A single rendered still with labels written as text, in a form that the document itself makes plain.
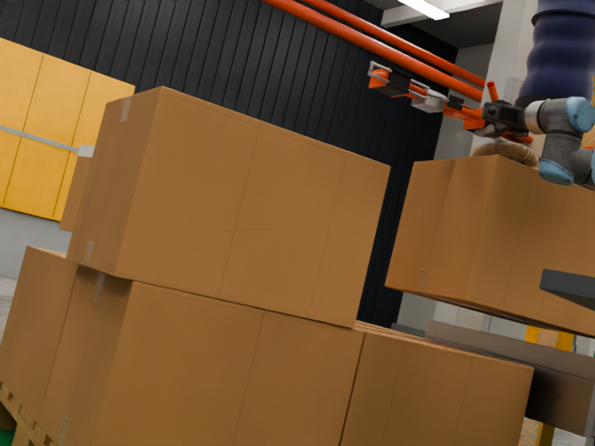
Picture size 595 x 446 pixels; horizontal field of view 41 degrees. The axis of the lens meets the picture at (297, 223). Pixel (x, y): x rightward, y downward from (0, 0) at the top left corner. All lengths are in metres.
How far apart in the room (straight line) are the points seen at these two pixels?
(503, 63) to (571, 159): 1.85
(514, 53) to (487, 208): 1.81
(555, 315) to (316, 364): 0.78
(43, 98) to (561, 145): 7.65
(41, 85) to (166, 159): 7.64
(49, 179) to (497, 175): 7.46
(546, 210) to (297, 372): 0.87
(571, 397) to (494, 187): 0.61
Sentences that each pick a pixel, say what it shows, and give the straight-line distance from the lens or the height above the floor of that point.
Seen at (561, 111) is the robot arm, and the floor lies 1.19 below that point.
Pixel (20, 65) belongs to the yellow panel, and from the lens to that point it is 9.23.
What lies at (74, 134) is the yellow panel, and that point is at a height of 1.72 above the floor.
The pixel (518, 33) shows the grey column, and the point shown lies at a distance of 3.92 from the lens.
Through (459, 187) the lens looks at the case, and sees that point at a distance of 2.28.
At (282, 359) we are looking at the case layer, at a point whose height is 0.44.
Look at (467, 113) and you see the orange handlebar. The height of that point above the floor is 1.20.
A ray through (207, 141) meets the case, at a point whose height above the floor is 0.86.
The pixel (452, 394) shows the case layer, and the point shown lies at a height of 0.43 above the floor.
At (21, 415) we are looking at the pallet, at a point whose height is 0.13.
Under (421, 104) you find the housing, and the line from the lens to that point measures 2.24.
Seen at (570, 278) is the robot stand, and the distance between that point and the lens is 1.55.
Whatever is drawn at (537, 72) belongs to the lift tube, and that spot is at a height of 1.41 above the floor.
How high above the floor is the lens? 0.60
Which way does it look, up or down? 5 degrees up
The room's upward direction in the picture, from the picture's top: 13 degrees clockwise
